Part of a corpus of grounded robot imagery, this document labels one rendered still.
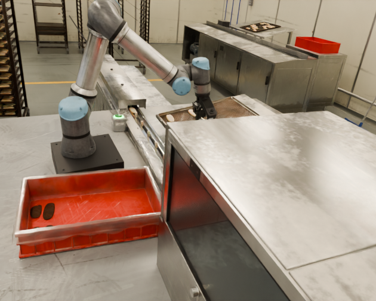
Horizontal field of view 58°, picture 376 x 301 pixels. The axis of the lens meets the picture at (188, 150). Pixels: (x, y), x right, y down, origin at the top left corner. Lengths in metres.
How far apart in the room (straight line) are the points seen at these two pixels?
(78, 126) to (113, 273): 0.65
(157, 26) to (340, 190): 8.50
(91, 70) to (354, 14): 4.71
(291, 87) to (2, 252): 3.89
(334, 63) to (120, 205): 4.16
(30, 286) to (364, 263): 0.87
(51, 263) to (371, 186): 0.90
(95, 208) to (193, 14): 8.26
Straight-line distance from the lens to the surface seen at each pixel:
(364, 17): 5.63
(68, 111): 1.46
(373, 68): 5.45
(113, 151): 1.56
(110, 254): 1.16
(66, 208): 1.36
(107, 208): 1.34
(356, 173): 0.77
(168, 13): 9.08
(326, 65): 5.01
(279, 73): 4.35
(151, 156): 1.61
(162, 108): 2.32
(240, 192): 0.61
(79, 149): 1.52
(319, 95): 5.11
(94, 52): 1.51
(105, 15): 1.35
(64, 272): 1.13
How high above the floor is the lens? 1.63
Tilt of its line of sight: 27 degrees down
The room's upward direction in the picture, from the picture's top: 5 degrees clockwise
